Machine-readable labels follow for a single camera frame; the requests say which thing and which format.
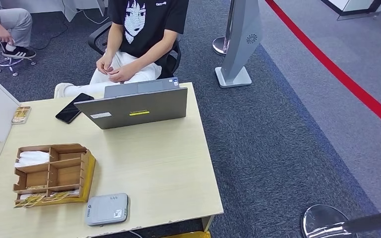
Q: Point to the person's left hand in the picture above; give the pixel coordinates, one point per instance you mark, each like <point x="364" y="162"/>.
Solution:
<point x="121" y="74"/>

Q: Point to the person's right hand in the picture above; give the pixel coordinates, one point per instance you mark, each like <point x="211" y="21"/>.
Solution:
<point x="105" y="64"/>

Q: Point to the person in black shirt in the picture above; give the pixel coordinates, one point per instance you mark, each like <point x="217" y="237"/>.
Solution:
<point x="151" y="29"/>

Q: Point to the small yellow printed card pack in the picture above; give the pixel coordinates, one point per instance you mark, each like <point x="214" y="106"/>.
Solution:
<point x="21" y="115"/>

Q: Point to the person in grey trousers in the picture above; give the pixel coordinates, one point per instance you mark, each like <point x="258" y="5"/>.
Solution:
<point x="13" y="21"/>

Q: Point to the white card stack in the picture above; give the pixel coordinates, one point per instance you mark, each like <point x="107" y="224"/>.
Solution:
<point x="32" y="157"/>

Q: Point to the grey card reader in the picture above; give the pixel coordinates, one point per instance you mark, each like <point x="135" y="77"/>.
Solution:
<point x="106" y="210"/>

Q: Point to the yellow patterned card sleeves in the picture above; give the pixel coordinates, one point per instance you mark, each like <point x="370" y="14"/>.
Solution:
<point x="29" y="200"/>

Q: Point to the grey laptop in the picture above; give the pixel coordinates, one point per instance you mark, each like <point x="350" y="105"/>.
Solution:
<point x="138" y="110"/>

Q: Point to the black office chair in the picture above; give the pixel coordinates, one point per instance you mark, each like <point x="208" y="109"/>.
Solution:
<point x="170" y="62"/>

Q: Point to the black smartphone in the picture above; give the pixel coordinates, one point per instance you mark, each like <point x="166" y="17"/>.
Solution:
<point x="72" y="108"/>

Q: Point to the chrome base stool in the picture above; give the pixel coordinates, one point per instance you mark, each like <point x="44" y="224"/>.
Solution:
<point x="3" y="61"/>

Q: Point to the yellow cardboard box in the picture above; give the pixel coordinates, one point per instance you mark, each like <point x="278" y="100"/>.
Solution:
<point x="91" y="174"/>

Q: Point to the silver kiosk stand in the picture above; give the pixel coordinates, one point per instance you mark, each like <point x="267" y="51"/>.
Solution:
<point x="243" y="39"/>

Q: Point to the yellow box under desk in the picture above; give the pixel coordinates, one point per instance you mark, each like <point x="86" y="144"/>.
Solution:
<point x="192" y="235"/>

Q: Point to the red barrier belt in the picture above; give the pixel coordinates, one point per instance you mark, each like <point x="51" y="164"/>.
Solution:
<point x="325" y="60"/>

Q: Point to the white display counter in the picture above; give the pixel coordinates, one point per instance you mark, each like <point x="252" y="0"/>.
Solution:
<point x="348" y="5"/>

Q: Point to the chrome stanchion post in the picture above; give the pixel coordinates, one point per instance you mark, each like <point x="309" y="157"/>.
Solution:
<point x="219" y="44"/>

